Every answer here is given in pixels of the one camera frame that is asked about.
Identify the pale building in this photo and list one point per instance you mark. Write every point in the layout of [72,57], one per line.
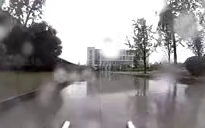
[111,59]

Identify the robot's own part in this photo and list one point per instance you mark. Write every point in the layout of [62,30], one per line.
[66,124]
[131,124]

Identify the dark trees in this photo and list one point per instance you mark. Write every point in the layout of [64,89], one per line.
[30,46]

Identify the row of trees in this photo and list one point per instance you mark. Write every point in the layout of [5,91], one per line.
[186,30]

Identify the wet grey asphalt road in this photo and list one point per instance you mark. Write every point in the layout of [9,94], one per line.
[106,103]

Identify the tree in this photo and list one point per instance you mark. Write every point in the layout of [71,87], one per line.
[142,41]

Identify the grey kerb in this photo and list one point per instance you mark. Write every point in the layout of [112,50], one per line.
[26,95]

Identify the round bush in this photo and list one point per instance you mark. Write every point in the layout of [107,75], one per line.
[198,65]

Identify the grass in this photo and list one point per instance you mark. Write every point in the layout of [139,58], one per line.
[13,85]

